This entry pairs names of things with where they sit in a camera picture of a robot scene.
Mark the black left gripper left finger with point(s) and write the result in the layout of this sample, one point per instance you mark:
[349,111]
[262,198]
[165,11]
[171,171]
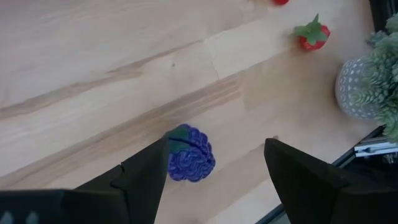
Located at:
[146,186]

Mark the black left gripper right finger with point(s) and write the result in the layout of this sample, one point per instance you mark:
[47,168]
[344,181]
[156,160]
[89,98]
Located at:
[298,186]

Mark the purple grape bunch toy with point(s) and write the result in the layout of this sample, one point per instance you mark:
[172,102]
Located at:
[194,161]

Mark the red strawberry toy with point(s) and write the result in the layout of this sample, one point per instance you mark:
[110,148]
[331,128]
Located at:
[312,37]

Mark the succulent plant in grey pot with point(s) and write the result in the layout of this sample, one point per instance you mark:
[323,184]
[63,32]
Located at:
[354,90]

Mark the small red toy fruit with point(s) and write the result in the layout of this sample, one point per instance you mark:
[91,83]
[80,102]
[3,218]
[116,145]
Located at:
[280,2]

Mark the silver aluminium rail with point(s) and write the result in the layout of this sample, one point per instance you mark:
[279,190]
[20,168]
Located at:
[376,147]

